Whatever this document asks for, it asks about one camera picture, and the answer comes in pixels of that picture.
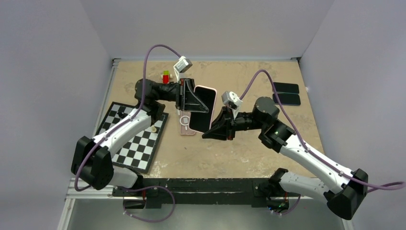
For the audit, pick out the black white chessboard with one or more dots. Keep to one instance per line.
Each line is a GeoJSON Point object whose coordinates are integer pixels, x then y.
{"type": "Point", "coordinates": [139, 152]}

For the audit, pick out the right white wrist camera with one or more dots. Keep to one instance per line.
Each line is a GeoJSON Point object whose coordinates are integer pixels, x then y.
{"type": "Point", "coordinates": [232, 101]}

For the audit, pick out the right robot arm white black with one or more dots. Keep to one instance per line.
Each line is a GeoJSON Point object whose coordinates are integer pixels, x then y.
{"type": "Point", "coordinates": [339, 187]}

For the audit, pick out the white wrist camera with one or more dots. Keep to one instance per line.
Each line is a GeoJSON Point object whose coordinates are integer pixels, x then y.
{"type": "Point", "coordinates": [181, 67]}
{"type": "Point", "coordinates": [232, 101]}

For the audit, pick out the pink phone case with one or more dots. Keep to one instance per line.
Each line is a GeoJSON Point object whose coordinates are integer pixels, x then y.
{"type": "Point", "coordinates": [185, 127]}

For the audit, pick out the phone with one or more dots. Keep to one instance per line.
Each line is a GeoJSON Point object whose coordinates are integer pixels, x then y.
{"type": "Point", "coordinates": [201, 121]}

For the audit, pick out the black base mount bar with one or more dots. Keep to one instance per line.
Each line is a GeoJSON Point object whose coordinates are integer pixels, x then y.
{"type": "Point", "coordinates": [255, 192]}

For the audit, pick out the aluminium frame rail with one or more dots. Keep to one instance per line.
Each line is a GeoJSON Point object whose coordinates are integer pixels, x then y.
{"type": "Point", "coordinates": [72, 196]}

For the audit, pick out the clear magsafe phone case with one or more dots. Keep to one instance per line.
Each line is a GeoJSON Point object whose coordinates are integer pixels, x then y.
{"type": "Point", "coordinates": [184, 122]}

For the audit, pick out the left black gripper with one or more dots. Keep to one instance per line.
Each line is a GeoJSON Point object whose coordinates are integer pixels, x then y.
{"type": "Point", "coordinates": [186, 99]}

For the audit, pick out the black chess pawn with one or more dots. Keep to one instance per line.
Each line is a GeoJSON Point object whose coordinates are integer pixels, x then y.
{"type": "Point", "coordinates": [120, 113]}

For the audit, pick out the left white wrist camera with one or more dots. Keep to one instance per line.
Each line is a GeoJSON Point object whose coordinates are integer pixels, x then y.
{"type": "Point", "coordinates": [181, 67]}

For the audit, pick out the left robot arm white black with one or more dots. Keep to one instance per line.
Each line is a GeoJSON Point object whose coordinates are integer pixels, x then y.
{"type": "Point", "coordinates": [92, 163]}

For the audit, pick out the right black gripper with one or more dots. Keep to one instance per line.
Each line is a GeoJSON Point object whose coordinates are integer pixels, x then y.
{"type": "Point", "coordinates": [224, 127]}

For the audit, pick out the colourful toy brick car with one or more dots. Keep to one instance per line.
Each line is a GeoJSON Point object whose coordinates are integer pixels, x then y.
{"type": "Point", "coordinates": [166, 77]}

